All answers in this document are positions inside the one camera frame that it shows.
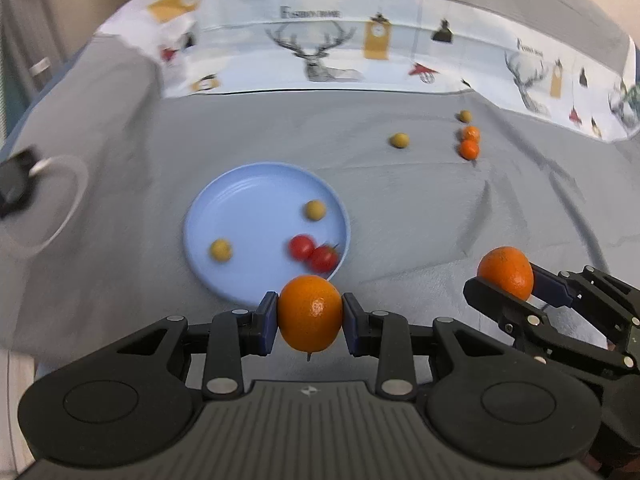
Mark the orange mandarin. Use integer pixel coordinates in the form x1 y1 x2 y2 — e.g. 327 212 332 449
476 246 534 301
461 125 482 143
278 275 343 354
458 139 480 160

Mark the yellow longan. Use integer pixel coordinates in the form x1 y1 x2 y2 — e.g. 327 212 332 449
390 132 410 148
304 200 326 221
209 238 233 262
458 110 473 124

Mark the white deer print cloth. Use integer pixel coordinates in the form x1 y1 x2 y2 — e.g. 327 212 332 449
100 0 639 143

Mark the red cherry tomato left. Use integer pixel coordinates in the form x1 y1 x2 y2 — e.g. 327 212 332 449
288 234 316 261

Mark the light blue plate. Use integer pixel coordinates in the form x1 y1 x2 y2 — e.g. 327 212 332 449
183 162 352 307

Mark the black device with white cable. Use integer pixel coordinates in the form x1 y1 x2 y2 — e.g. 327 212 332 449
1 148 89 259

